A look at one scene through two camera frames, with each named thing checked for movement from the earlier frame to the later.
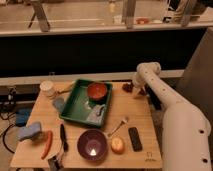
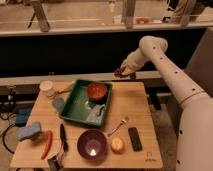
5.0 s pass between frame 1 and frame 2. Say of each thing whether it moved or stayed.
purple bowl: stayed
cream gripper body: moved
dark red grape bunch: moved
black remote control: stayed
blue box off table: stayed
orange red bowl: stayed
